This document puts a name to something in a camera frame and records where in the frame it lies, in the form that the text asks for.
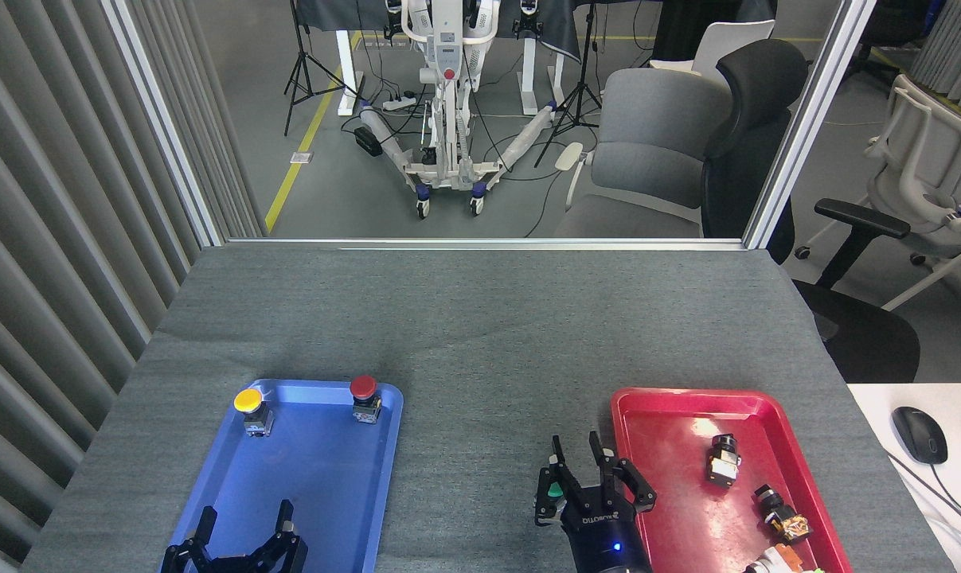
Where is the black office chair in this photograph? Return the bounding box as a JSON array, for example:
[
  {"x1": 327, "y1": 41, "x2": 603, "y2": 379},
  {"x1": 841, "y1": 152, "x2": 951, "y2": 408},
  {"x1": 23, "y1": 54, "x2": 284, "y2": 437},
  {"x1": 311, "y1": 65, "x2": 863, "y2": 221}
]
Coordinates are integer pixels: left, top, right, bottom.
[{"x1": 701, "y1": 38, "x2": 921, "y2": 384}]

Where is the black silver selector switch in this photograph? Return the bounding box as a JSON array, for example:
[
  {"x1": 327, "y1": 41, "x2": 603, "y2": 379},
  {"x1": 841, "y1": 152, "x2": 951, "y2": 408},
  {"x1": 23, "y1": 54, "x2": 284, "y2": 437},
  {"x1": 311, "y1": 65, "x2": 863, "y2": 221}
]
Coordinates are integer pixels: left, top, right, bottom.
[{"x1": 707, "y1": 434, "x2": 744, "y2": 487}]

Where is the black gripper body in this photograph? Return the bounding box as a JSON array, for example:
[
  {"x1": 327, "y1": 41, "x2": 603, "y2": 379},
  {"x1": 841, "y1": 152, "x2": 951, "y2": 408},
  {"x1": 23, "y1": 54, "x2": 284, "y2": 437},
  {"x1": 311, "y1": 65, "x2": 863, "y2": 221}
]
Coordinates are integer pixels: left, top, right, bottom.
[
  {"x1": 201, "y1": 557, "x2": 270, "y2": 573},
  {"x1": 564, "y1": 503, "x2": 648, "y2": 573}
]

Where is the white stand on wheels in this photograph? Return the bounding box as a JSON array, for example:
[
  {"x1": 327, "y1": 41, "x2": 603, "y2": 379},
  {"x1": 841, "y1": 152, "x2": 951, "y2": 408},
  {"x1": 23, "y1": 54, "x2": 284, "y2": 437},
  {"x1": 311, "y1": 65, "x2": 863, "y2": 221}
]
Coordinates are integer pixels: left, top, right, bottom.
[{"x1": 358, "y1": 0, "x2": 561, "y2": 220}]

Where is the white table leg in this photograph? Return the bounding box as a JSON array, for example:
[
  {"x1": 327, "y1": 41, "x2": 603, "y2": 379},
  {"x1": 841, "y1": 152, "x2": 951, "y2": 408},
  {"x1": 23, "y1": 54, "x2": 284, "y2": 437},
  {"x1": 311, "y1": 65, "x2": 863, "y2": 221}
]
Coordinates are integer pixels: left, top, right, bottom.
[
  {"x1": 335, "y1": 29, "x2": 366, "y2": 117},
  {"x1": 520, "y1": 36, "x2": 566, "y2": 117}
]

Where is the black tripod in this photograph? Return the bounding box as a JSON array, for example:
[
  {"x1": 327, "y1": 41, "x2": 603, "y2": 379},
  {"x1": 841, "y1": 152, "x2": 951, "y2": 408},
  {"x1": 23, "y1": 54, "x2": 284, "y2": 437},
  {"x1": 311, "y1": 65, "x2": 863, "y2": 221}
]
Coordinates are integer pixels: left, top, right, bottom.
[
  {"x1": 534, "y1": 0, "x2": 605, "y2": 169},
  {"x1": 283, "y1": 0, "x2": 361, "y2": 137}
]

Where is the red push button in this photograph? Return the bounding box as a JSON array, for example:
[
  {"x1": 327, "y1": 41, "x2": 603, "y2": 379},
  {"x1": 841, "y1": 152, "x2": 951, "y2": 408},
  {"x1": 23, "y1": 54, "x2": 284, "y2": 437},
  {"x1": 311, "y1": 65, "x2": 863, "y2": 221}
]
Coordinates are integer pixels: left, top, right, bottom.
[{"x1": 349, "y1": 376, "x2": 384, "y2": 424}]

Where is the white desk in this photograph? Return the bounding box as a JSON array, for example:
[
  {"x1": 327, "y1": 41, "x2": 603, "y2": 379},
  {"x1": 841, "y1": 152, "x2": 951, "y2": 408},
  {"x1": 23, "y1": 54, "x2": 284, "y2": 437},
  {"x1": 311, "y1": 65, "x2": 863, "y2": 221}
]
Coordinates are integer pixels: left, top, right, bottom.
[{"x1": 846, "y1": 384, "x2": 961, "y2": 573}]

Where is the blue plastic tray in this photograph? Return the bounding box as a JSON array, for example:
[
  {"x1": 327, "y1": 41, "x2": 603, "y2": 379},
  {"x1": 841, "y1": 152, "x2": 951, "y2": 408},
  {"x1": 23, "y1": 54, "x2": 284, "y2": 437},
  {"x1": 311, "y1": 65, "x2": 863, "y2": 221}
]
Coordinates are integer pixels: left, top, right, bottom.
[{"x1": 166, "y1": 379, "x2": 404, "y2": 573}]

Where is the black amber selector switch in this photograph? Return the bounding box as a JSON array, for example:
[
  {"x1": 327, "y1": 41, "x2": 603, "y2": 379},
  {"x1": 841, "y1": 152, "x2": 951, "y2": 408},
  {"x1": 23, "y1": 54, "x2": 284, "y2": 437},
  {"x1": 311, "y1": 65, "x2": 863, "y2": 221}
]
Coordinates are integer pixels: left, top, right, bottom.
[{"x1": 753, "y1": 484, "x2": 813, "y2": 545}]

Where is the grey curtain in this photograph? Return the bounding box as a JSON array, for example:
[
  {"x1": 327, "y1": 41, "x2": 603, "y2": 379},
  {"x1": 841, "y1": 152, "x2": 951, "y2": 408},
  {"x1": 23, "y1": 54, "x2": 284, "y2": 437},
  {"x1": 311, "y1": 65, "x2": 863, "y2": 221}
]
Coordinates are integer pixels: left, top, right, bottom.
[{"x1": 908, "y1": 0, "x2": 961, "y2": 122}]

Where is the white plastic chair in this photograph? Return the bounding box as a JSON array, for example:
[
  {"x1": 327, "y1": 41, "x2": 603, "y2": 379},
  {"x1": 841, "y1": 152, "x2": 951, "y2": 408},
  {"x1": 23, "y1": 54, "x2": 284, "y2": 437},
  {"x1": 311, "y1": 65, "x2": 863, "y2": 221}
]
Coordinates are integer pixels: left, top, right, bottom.
[{"x1": 650, "y1": 20, "x2": 776, "y2": 78}]

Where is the white mesh office chair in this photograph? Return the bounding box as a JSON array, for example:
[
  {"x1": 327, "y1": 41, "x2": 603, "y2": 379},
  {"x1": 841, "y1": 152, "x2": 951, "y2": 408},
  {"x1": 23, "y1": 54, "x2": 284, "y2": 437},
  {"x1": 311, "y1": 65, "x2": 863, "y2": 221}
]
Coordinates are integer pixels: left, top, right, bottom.
[{"x1": 795, "y1": 74, "x2": 961, "y2": 339}]

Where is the silver frame post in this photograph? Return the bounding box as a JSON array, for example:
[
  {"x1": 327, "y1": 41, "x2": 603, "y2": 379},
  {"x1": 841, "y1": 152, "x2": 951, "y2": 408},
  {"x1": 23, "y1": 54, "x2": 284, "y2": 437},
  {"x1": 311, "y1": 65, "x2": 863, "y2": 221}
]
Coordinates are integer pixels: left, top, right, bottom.
[
  {"x1": 102, "y1": 0, "x2": 228, "y2": 248},
  {"x1": 743, "y1": 0, "x2": 879, "y2": 250}
]

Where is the red plastic tray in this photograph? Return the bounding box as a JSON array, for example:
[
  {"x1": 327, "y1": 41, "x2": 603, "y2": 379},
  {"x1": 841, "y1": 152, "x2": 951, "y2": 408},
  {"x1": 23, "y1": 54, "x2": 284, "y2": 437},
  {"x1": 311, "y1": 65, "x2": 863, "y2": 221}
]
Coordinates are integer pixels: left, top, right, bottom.
[{"x1": 611, "y1": 388, "x2": 854, "y2": 573}]

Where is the white orange switch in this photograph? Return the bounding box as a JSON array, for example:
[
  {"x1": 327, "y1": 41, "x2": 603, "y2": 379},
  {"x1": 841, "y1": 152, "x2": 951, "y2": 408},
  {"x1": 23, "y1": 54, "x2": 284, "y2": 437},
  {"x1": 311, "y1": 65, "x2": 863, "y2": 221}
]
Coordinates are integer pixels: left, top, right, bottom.
[{"x1": 744, "y1": 544, "x2": 825, "y2": 573}]

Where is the silver frame rail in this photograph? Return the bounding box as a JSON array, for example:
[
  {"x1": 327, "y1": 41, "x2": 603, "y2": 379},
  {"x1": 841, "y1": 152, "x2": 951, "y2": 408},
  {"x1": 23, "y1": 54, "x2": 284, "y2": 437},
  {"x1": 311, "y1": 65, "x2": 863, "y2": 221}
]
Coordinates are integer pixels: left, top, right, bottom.
[{"x1": 224, "y1": 236, "x2": 748, "y2": 252}]

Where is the grey office chair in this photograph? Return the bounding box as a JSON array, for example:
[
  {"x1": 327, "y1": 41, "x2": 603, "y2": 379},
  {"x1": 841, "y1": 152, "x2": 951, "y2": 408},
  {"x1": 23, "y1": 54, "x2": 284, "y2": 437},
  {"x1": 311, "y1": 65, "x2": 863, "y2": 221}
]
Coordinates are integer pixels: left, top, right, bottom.
[{"x1": 554, "y1": 68, "x2": 736, "y2": 239}]

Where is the yellow push button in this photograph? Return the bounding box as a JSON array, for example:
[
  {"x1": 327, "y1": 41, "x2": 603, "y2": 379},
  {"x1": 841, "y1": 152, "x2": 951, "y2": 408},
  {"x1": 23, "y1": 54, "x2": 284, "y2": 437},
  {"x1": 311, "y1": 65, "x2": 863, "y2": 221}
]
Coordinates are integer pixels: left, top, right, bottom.
[{"x1": 233, "y1": 388, "x2": 275, "y2": 438}]

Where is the black computer mouse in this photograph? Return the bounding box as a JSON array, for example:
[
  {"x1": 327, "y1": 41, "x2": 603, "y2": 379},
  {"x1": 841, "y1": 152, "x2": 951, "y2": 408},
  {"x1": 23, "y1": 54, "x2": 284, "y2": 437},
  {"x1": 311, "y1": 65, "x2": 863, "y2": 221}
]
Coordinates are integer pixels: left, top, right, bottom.
[{"x1": 892, "y1": 406, "x2": 949, "y2": 466}]

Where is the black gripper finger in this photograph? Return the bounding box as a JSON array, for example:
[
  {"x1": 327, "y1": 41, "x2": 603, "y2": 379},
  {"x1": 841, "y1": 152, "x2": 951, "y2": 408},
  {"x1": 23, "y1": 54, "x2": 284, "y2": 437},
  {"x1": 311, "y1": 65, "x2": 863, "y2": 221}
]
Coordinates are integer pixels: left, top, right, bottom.
[
  {"x1": 536, "y1": 436, "x2": 588, "y2": 528},
  {"x1": 162, "y1": 507, "x2": 217, "y2": 573},
  {"x1": 261, "y1": 500, "x2": 307, "y2": 573},
  {"x1": 590, "y1": 432, "x2": 656, "y2": 512}
]

